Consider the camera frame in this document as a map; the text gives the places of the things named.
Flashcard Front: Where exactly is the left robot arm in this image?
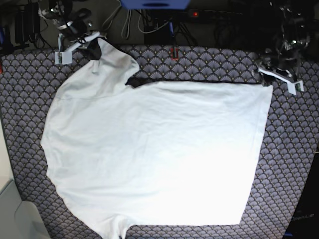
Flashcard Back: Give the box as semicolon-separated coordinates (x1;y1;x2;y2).
255;0;319;95

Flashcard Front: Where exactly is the white T-shirt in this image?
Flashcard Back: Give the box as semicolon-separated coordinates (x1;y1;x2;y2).
41;39;273;239

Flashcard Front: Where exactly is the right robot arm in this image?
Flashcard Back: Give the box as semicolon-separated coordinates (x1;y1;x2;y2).
38;0;102;65

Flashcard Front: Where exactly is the blue box at top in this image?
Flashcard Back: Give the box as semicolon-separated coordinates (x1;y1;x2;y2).
120;0;190;10

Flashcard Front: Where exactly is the white cable loop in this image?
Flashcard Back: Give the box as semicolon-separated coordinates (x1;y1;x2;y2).
121;9;132;39

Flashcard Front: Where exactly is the red clip on cloth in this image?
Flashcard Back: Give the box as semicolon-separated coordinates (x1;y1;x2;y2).
171;47;179;60

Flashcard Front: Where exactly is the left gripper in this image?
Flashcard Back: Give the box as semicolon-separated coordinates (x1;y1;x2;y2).
258;49;304;95

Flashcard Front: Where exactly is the fan-patterned table cloth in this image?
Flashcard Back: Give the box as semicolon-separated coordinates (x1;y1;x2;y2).
0;45;319;239

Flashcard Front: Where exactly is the black device left background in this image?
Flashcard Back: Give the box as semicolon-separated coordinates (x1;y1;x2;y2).
14;2;40;45

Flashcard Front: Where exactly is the black power strip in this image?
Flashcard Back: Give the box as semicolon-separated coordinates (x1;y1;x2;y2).
187;9;244;23

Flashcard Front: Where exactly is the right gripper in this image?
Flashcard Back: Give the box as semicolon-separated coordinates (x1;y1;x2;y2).
54;14;105;65

